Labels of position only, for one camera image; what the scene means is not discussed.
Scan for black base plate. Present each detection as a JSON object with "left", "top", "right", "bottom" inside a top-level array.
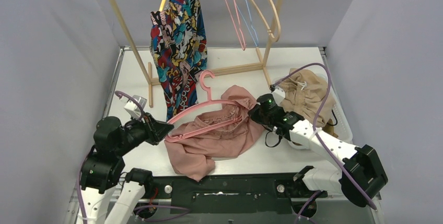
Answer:
[{"left": 142, "top": 173, "right": 313, "bottom": 214}]

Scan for colourful comic print shorts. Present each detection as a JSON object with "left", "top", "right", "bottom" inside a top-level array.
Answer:
[{"left": 150, "top": 0, "right": 207, "bottom": 120}]

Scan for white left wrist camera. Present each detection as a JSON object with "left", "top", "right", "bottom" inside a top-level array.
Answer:
[{"left": 124, "top": 95, "right": 147, "bottom": 120}]

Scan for wooden clothes rack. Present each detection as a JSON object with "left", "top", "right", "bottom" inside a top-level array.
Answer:
[{"left": 108, "top": 0, "right": 283, "bottom": 108}]

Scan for beige wooden hanger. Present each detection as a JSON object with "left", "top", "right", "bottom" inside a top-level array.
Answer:
[{"left": 247, "top": 0, "right": 281, "bottom": 43}]

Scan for pink shorts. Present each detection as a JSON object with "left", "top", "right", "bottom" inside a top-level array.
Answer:
[{"left": 165, "top": 85, "right": 264, "bottom": 182}]

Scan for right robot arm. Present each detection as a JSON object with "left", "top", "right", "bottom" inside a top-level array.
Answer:
[{"left": 248, "top": 93, "right": 388, "bottom": 208}]

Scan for beige shorts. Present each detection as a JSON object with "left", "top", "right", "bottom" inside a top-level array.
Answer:
[{"left": 278, "top": 69, "right": 335, "bottom": 127}]

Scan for blue hanger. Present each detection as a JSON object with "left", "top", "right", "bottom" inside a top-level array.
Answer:
[{"left": 236, "top": 0, "right": 259, "bottom": 47}]

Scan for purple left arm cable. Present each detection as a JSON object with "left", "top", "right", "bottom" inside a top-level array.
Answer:
[{"left": 76, "top": 91, "right": 191, "bottom": 224}]

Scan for white plastic basket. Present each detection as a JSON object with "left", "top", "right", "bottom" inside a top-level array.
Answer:
[{"left": 273, "top": 73, "right": 353, "bottom": 143}]

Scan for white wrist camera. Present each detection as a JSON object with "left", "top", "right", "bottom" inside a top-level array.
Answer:
[
  {"left": 272, "top": 86, "right": 286, "bottom": 106},
  {"left": 124, "top": 95, "right": 147, "bottom": 120}
]

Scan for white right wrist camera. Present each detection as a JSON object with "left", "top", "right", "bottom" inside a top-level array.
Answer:
[{"left": 272, "top": 86, "right": 286, "bottom": 106}]

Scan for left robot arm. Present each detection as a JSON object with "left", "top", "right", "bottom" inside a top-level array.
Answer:
[{"left": 76, "top": 113, "right": 174, "bottom": 223}]

